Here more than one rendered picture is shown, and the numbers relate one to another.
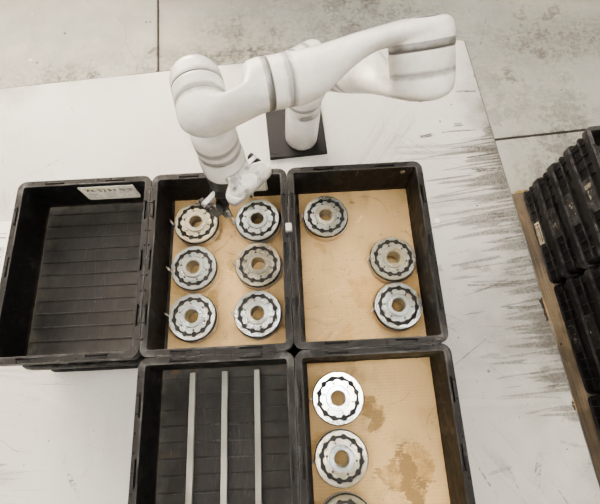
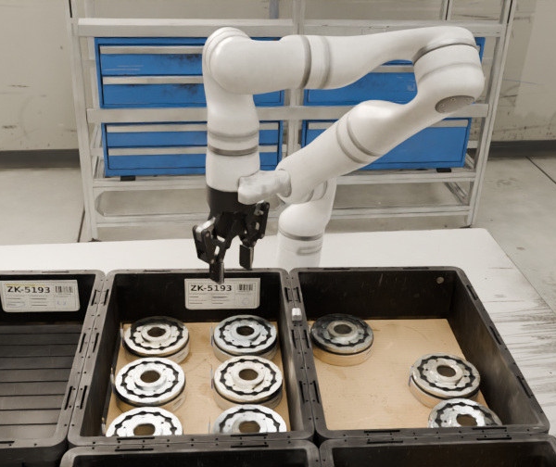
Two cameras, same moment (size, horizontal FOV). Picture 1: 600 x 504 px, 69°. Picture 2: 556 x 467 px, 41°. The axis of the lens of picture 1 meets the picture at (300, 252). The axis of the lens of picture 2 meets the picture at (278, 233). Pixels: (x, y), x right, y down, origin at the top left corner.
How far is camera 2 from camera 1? 0.61 m
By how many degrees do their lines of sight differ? 42
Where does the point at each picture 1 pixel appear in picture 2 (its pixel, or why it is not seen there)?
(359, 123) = not seen: hidden behind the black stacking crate
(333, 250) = (357, 376)
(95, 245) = not seen: outside the picture
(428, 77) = (458, 67)
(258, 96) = (295, 54)
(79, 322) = not seen: outside the picture
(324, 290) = (349, 418)
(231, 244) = (205, 368)
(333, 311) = not seen: hidden behind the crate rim
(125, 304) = (31, 432)
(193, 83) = (234, 34)
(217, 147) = (240, 119)
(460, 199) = (525, 366)
